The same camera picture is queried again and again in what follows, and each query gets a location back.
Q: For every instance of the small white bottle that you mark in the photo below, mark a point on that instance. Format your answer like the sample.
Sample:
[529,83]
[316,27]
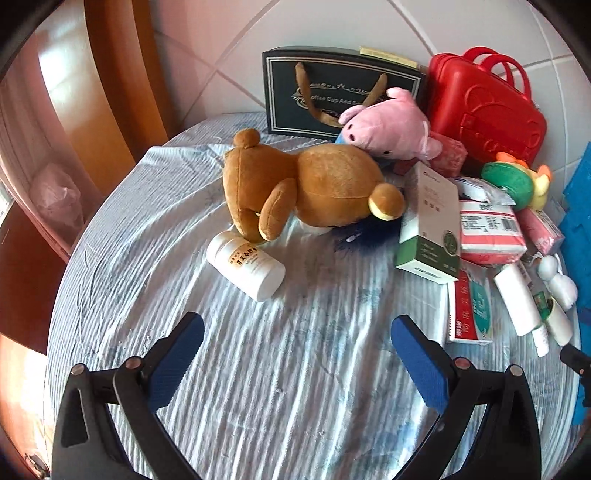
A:
[563,288]

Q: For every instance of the white pill bottle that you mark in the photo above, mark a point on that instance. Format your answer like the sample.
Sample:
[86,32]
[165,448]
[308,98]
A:
[244,265]

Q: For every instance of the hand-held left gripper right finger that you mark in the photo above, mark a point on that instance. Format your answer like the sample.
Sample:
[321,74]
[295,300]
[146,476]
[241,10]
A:
[420,364]

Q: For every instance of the blue plastic storage crate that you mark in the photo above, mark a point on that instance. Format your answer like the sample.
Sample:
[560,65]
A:
[577,198]

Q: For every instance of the brown bear plush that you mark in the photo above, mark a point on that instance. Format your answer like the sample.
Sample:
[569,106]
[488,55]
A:
[323,180]

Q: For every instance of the red green white box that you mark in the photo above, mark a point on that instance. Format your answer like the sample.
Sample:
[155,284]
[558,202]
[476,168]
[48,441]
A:
[468,309]

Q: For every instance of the pink pig plush blue shirt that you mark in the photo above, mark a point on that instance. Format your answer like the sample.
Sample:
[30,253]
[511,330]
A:
[388,124]

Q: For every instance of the green white carton box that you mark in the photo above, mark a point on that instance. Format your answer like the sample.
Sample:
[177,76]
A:
[429,221]

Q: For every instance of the green yellow duck plush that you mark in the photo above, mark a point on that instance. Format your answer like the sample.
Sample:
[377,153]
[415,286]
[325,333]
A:
[512,182]

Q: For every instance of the thin white tube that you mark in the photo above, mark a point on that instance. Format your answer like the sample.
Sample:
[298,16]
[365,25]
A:
[541,344]

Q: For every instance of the wooden door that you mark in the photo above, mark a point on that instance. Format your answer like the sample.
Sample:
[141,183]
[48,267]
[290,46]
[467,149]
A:
[106,69]

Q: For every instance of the black gift bag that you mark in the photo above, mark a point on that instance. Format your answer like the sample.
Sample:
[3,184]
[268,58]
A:
[286,92]

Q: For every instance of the small beige box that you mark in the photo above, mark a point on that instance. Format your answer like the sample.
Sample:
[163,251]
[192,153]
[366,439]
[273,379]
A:
[388,53]

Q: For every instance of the red toy suitcase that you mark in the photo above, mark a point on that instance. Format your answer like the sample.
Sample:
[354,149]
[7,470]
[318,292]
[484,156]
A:
[489,115]

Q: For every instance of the red white tissue pack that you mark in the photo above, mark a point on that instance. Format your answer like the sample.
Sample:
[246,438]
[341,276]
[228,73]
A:
[489,226]

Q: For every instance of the pink plastic bag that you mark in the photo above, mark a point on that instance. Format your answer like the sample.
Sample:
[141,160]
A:
[55,198]

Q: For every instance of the white green bottle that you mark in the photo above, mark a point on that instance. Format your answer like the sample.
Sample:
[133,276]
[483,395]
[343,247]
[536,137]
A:
[558,323]

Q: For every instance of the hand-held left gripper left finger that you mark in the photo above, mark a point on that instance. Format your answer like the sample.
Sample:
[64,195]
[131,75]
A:
[178,360]

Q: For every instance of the dark blue fuzzy toy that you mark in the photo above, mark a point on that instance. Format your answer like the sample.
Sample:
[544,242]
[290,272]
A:
[369,235]

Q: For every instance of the pink tissue packet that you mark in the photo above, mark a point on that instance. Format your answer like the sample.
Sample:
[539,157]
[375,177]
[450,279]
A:
[542,233]

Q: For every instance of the white paper packet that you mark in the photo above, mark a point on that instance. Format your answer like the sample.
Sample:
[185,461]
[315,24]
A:
[480,189]

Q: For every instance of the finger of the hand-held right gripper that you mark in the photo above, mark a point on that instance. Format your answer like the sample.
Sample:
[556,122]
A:
[575,357]

